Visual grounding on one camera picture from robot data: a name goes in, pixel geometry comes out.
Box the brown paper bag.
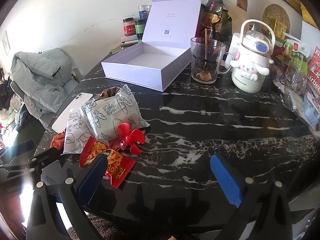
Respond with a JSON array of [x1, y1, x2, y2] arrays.
[[227, 3, 248, 33]]

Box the white cinnamoroll kettle bottle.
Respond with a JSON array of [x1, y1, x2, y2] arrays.
[[225, 19, 276, 93]]

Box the brown green snack bag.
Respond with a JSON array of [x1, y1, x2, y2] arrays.
[[97, 87, 120, 100]]

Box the grey puffer jacket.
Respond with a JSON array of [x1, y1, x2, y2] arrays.
[[10, 48, 78, 128]]

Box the round woven trivet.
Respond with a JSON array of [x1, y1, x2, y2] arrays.
[[262, 4, 291, 33]]

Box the red gold candy packet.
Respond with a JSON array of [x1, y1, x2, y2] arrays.
[[80, 137, 136, 189]]

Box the blue label jar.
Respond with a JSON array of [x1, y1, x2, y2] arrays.
[[138, 4, 152, 20]]

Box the white smartphone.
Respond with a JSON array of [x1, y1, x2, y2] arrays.
[[52, 93, 93, 133]]

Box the glass mug with spoon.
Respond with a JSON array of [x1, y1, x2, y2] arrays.
[[190, 28, 235, 85]]

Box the lavender open gift box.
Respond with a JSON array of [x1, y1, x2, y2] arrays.
[[101, 0, 201, 92]]

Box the green black jar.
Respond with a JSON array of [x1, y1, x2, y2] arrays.
[[135, 19, 146, 40]]

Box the white printed bread packet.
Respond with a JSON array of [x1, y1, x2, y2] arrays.
[[81, 85, 150, 143]]

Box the red plastic propeller fan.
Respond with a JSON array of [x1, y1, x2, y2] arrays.
[[117, 123, 145, 155]]

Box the red label jar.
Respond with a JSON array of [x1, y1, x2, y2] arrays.
[[123, 17, 136, 36]]

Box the small red snack packet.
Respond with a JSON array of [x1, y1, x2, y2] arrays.
[[50, 131, 65, 150]]

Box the black gold oatmeal bag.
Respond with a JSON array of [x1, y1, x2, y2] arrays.
[[199, 0, 223, 40]]

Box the red barbecue sign bag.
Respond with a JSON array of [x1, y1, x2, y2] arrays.
[[308, 47, 320, 95]]

